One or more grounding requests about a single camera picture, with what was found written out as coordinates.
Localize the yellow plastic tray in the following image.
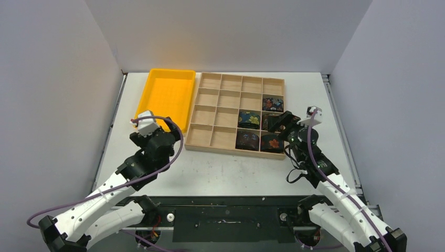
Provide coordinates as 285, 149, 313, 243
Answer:
135, 68, 196, 133

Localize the black orange floral rolled tie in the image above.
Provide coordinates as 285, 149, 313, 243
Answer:
260, 134, 284, 153

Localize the blue yellow floral rolled tie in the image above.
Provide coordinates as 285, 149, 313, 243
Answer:
238, 111, 261, 130

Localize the navy red floral rolled tie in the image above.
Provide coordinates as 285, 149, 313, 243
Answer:
262, 97, 284, 112

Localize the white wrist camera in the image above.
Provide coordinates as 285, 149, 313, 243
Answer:
137, 110, 159, 137
298, 106, 323, 127

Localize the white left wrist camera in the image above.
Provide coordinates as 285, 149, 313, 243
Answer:
137, 110, 159, 137

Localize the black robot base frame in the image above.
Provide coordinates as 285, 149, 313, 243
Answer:
87, 194, 366, 244

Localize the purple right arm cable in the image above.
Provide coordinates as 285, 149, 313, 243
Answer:
305, 108, 394, 252

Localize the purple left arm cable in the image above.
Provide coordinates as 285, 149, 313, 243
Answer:
26, 116, 185, 252

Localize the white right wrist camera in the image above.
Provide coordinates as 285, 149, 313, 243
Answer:
298, 106, 323, 127

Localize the wooden compartment organizer box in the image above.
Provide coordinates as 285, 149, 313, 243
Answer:
185, 72, 285, 160

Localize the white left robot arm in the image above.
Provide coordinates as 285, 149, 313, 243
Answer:
38, 113, 184, 251

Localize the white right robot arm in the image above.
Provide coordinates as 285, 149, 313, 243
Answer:
267, 107, 408, 251

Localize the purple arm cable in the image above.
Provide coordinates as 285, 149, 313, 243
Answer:
305, 108, 394, 252
26, 116, 185, 252

